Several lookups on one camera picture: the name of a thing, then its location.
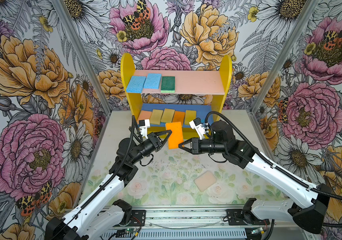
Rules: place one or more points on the aluminium corner post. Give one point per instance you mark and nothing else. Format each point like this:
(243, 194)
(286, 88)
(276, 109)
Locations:
(76, 41)
(300, 25)

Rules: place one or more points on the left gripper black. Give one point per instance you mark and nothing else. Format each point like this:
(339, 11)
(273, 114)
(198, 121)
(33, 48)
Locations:
(157, 143)

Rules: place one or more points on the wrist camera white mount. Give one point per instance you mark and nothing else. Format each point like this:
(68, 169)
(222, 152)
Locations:
(200, 128)
(144, 125)

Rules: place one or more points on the aluminium front rail frame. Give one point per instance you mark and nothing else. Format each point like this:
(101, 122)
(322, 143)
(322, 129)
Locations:
(202, 223)

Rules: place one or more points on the yellow wooden two-tier shelf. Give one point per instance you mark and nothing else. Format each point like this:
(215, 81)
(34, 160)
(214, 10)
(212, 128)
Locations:
(200, 83)

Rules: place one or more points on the large yellow sponge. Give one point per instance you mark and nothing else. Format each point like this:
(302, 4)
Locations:
(167, 116)

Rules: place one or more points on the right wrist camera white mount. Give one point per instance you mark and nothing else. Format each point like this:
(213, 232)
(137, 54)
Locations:
(200, 128)

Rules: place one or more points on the pale pink sponge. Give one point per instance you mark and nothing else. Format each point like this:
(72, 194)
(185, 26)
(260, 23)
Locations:
(204, 181)

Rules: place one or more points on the left aluminium corner post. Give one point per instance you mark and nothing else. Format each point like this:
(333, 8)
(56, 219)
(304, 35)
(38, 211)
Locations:
(76, 41)

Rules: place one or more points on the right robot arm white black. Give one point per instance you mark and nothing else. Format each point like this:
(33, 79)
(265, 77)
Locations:
(303, 207)

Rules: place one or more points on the right aluminium corner post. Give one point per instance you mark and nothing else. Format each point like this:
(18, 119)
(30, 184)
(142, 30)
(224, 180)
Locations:
(300, 25)

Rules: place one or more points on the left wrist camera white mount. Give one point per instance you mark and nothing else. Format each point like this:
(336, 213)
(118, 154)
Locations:
(144, 125)

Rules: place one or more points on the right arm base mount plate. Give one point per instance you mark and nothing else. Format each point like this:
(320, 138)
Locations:
(238, 217)

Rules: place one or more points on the green scouring pad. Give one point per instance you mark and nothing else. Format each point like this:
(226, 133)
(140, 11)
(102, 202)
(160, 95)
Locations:
(168, 84)

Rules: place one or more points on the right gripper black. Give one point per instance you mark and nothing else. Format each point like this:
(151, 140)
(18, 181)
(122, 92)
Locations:
(196, 146)

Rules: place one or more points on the orange sponge front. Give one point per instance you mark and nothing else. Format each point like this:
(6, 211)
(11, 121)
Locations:
(178, 117)

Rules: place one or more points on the yellow sponge with green back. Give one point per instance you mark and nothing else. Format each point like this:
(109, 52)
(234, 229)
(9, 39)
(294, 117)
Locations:
(156, 117)

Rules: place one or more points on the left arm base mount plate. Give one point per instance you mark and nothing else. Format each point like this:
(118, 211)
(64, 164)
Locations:
(135, 218)

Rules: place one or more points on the pink orange sponge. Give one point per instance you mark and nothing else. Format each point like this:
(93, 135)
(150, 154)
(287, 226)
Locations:
(144, 115)

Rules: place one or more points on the small yellow sponge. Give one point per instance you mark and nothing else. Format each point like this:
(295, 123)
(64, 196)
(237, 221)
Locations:
(190, 115)

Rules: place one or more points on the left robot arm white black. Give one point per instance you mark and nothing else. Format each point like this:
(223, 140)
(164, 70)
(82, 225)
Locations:
(87, 221)

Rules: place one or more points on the blue cellulose sponge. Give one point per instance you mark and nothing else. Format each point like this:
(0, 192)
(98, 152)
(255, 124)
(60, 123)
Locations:
(152, 81)

